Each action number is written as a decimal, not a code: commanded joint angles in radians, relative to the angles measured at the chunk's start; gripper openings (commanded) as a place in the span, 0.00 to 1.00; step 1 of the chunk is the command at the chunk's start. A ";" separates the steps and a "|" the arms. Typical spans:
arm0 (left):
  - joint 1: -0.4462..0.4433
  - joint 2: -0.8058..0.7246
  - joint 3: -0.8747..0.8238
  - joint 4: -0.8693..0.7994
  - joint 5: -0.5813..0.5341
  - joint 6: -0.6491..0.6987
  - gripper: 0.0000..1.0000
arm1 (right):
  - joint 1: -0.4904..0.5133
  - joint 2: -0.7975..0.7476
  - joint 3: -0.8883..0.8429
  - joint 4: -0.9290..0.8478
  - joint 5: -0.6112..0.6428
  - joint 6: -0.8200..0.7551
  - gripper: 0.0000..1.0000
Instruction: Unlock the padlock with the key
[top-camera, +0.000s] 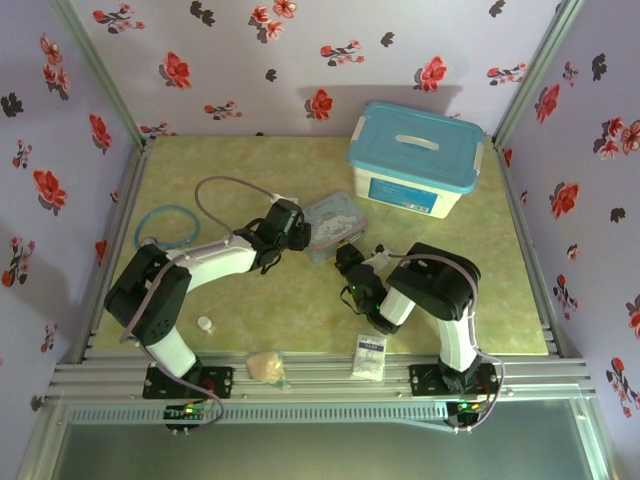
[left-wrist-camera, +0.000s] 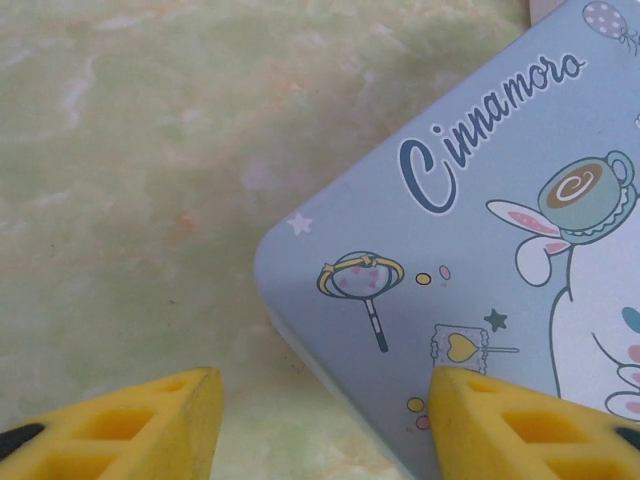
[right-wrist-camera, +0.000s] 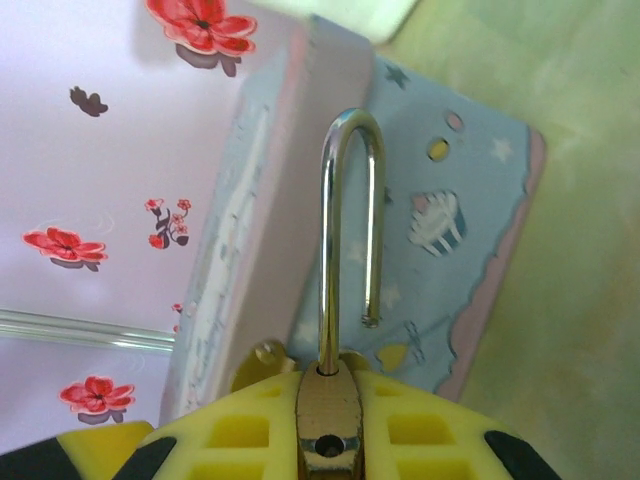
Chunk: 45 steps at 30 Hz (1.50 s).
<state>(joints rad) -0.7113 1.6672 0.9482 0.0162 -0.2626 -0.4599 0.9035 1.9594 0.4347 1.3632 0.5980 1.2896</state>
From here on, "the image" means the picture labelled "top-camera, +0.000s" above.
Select cartoon dog tin box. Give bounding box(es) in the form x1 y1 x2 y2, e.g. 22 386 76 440
301 191 370 265

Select white plastic sachet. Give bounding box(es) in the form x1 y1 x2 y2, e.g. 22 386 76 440
352 334 390 384

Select blue lidded white storage box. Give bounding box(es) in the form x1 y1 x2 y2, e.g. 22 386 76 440
348 101 485 220

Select beige cotton bag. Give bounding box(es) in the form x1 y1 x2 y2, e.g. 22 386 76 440
245 350 291 390

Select blue stethoscope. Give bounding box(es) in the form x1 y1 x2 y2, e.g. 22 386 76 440
133 205 201 250

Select right green circuit board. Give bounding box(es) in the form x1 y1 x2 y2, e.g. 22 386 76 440
446 399 489 432

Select green circuit board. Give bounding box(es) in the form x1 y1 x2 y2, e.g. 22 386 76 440
163 403 211 432
446 399 489 432

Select left green circuit board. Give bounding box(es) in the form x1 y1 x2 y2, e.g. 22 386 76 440
163 403 211 432

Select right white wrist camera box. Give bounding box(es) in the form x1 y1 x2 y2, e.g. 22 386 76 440
367 243 394 269

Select left grey arm cable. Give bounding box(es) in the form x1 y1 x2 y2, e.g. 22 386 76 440
118 176 284 434

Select aluminium frame rail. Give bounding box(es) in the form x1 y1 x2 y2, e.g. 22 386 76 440
47 349 596 401

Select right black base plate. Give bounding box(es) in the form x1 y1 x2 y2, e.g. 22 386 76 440
408 363 501 399

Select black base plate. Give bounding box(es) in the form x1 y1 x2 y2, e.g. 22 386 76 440
408 363 501 399
142 366 235 400

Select slotted grey cable tray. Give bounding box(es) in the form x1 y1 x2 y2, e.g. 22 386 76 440
67 403 449 426

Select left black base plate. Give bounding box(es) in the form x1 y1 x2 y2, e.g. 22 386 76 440
142 366 235 400

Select aluminium corner post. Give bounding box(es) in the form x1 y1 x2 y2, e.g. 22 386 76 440
492 0 586 151
49 0 151 151

